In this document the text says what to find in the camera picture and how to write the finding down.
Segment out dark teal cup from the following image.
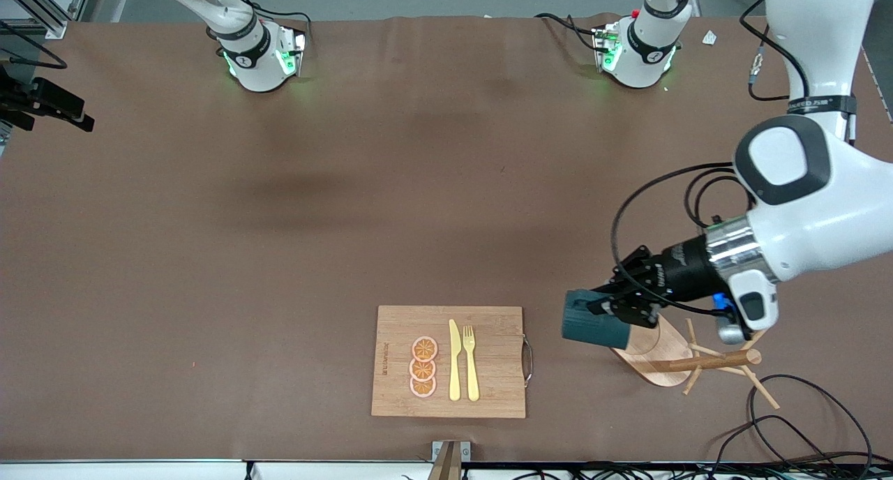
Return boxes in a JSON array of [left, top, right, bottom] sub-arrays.
[[562, 289, 633, 350]]

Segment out wooden mug rack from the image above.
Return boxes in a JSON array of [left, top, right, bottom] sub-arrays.
[[610, 313, 781, 410]]

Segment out yellow plastic fork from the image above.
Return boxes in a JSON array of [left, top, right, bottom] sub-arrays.
[[463, 325, 481, 403]]

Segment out yellow plastic knife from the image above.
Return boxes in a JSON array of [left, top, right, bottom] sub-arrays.
[[449, 319, 463, 402]]

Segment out brown table cover mat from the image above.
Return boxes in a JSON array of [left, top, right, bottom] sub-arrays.
[[0, 14, 893, 464]]

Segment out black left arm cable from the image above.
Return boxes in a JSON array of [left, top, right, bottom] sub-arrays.
[[610, 0, 811, 317]]

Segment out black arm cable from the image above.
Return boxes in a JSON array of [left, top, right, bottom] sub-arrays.
[[610, 0, 811, 317], [0, 20, 68, 70]]

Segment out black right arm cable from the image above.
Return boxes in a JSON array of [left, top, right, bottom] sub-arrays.
[[0, 20, 68, 70]]

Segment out aluminium frame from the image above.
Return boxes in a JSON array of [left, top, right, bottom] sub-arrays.
[[0, 0, 95, 40]]

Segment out bamboo cutting board, metal handle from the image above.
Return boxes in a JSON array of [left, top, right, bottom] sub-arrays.
[[371, 306, 534, 419]]

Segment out grey metal bracket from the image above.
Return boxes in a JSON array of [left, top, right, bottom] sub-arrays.
[[427, 440, 472, 480]]

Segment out black base cable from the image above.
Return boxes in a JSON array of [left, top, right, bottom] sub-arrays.
[[534, 11, 602, 52], [248, 4, 313, 45]]

